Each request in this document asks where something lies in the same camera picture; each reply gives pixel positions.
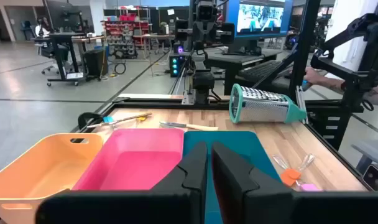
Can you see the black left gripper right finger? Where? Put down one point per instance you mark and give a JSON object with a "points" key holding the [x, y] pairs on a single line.
{"points": [[238, 202]]}

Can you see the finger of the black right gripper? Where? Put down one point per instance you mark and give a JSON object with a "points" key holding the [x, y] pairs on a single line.
{"points": [[200, 31], [212, 31]]}

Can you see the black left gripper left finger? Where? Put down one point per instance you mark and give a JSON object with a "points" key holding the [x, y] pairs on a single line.
{"points": [[176, 205]]}

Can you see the small orange piece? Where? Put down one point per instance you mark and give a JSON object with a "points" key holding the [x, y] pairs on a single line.
{"points": [[141, 118]]}

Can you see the person's forearm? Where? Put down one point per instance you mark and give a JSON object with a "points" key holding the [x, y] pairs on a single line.
{"points": [[332, 84]]}

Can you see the black computer desk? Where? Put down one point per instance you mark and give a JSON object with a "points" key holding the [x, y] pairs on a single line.
{"points": [[232, 59]]}

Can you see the black computer tower lit fans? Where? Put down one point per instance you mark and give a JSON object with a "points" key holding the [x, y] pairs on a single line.
{"points": [[176, 63]]}

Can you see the computer monitor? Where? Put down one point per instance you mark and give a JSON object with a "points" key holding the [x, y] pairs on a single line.
{"points": [[259, 18]]}

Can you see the red parts shelf rack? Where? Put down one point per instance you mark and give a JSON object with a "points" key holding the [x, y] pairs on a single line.
{"points": [[127, 34]]}

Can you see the teal plastic bin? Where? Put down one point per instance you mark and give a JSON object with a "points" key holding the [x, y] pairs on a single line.
{"points": [[238, 146]]}

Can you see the pink plastic bin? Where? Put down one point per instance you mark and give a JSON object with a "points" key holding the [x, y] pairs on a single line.
{"points": [[136, 165]]}

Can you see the black computer keyboard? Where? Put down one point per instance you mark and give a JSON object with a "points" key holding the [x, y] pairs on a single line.
{"points": [[260, 71]]}

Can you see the white square pillar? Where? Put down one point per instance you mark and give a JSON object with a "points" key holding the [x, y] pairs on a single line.
{"points": [[97, 15]]}

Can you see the metal box grater teal trim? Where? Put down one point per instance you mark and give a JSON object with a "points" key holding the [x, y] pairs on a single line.
{"points": [[263, 109]]}

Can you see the black waste bin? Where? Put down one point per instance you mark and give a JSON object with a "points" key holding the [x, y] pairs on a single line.
{"points": [[95, 62]]}

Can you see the blue handheld object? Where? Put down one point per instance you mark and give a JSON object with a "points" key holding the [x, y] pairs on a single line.
{"points": [[305, 84]]}

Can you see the person's hand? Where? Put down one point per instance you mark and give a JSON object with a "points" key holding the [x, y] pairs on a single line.
{"points": [[313, 76]]}

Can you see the black standing desk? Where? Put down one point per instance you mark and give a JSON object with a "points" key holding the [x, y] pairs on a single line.
{"points": [[64, 40]]}

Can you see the black background monitor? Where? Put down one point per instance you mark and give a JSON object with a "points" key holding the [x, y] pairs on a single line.
{"points": [[64, 14]]}

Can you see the black drawer cabinet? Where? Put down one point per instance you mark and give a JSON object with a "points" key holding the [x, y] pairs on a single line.
{"points": [[329, 124]]}

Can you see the office chair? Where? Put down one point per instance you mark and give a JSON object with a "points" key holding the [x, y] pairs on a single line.
{"points": [[52, 54]]}

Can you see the person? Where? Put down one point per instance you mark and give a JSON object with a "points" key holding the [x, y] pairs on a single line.
{"points": [[43, 28]]}

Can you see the orange plastic bin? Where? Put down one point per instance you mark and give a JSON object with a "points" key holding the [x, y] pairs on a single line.
{"points": [[36, 174]]}

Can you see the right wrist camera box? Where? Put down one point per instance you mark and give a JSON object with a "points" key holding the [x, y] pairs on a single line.
{"points": [[206, 11]]}

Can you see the black upright frame post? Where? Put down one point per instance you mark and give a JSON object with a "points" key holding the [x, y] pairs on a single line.
{"points": [[304, 46]]}

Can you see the black frame corner bracket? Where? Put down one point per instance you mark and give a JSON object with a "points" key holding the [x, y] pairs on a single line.
{"points": [[86, 119]]}

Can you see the black two-lens camera box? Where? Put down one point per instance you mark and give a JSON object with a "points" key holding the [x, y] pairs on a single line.
{"points": [[375, 177]]}

